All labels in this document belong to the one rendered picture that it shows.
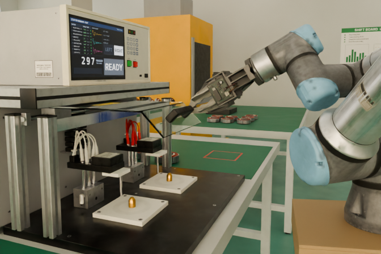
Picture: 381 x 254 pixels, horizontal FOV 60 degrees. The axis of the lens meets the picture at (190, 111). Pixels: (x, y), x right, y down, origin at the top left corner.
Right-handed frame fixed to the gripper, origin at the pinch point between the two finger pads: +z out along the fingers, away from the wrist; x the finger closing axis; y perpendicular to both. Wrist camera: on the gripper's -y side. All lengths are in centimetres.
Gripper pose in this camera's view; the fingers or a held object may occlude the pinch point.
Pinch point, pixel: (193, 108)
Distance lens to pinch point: 89.3
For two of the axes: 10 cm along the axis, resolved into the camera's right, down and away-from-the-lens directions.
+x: 4.7, 8.8, -0.9
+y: -3.7, 1.0, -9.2
